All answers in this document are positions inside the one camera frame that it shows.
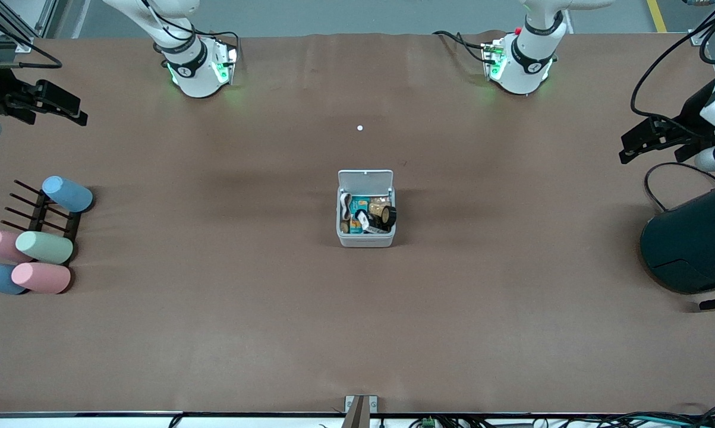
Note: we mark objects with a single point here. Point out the pale green plastic cup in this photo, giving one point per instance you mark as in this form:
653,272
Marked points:
44,247

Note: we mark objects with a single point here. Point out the black tape roll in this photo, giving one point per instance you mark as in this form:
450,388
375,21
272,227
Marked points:
391,217

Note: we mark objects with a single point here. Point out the table cover sheet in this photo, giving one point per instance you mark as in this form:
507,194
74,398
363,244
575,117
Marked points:
274,333

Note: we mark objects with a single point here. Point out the brown trash piece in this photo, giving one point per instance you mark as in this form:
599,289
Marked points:
345,227

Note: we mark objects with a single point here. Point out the green terminal connector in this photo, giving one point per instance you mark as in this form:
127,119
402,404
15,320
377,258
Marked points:
428,422

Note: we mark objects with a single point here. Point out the aluminium frame profile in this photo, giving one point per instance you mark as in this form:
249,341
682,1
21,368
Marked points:
699,37
21,38

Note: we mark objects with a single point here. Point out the white lidded trash bin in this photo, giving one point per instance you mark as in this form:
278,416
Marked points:
366,181

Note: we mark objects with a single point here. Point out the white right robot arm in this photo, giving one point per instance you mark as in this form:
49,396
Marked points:
194,77

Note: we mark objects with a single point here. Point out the black cup rack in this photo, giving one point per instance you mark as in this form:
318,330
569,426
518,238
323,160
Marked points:
38,217

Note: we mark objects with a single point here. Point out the dark teal round appliance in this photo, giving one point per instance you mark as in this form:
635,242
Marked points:
690,244

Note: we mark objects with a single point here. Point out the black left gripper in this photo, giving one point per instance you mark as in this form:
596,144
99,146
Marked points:
692,115

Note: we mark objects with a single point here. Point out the teal snack packet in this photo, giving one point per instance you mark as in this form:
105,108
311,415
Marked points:
360,204

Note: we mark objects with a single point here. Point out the metal table edge bracket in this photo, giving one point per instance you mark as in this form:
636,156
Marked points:
360,407

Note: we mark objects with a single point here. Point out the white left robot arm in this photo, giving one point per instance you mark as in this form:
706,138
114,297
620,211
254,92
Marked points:
526,65

